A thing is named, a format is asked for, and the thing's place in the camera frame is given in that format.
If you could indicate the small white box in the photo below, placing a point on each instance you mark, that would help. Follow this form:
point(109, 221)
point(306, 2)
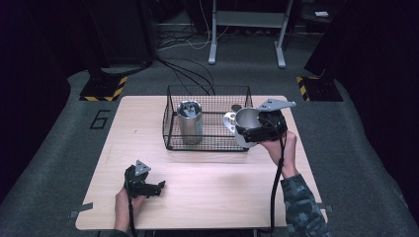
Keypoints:
point(321, 14)

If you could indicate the person's right hand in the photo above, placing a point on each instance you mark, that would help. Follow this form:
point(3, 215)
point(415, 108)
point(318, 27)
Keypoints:
point(289, 154)

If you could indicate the steel tumbler with lid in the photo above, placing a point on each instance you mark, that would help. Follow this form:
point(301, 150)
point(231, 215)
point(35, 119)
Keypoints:
point(190, 126)

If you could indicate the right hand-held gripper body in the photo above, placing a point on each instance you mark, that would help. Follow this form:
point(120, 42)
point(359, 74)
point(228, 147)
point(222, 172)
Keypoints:
point(274, 123)

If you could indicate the dark curtain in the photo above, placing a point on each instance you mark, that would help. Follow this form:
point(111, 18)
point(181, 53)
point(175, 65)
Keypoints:
point(378, 65)
point(29, 82)

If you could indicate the hazard-striped black stand base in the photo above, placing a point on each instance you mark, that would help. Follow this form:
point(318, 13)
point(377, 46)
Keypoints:
point(321, 89)
point(102, 89)

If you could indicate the white metal stand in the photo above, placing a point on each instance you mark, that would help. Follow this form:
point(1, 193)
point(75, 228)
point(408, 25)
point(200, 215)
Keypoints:
point(250, 19)

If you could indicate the black stand column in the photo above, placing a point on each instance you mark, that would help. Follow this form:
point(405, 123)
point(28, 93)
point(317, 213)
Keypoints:
point(122, 33)

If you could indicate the person's left hand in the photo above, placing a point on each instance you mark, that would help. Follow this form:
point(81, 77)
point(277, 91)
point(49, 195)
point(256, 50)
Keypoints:
point(123, 207)

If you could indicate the black round table grommet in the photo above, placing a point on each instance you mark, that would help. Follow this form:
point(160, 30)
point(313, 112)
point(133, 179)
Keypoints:
point(235, 107)

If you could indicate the grey tape strip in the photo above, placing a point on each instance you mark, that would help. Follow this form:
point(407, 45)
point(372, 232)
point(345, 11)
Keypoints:
point(81, 208)
point(326, 208)

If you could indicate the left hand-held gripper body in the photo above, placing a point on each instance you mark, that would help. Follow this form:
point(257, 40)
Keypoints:
point(135, 182)

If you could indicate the silver metal mug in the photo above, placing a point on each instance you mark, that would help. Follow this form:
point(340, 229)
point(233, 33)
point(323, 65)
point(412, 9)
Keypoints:
point(245, 118)

